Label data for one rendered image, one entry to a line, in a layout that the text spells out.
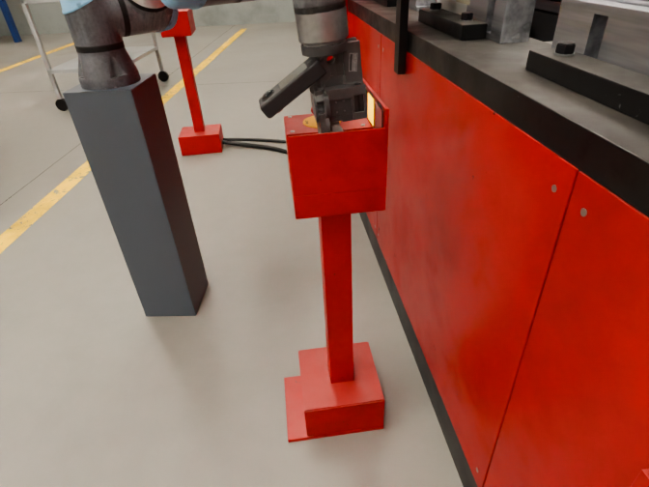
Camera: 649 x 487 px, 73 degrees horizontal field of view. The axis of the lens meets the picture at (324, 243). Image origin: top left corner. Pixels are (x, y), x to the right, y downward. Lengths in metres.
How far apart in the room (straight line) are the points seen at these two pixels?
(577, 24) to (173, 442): 1.24
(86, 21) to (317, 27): 0.75
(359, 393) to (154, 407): 0.59
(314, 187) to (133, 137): 0.69
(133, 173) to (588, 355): 1.16
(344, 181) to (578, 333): 0.40
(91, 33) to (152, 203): 0.46
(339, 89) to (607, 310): 0.46
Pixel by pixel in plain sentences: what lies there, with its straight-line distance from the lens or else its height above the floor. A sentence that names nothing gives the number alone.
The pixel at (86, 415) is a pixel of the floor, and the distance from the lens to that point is 1.47.
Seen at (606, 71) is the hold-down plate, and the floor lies 0.90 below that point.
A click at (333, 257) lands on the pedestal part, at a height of 0.52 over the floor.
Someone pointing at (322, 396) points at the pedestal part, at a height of 0.12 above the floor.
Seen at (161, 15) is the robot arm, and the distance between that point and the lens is 1.34.
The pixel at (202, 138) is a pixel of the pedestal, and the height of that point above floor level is 0.10.
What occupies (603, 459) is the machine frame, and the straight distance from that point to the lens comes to 0.65.
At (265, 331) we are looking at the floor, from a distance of 1.50.
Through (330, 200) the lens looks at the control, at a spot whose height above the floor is 0.69.
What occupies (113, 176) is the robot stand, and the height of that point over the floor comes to 0.54.
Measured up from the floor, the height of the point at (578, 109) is 0.87.
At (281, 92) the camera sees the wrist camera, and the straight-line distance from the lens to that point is 0.70.
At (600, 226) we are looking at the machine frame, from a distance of 0.56.
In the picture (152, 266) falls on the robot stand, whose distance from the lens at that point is 1.53.
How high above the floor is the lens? 1.05
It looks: 34 degrees down
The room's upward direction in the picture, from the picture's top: 3 degrees counter-clockwise
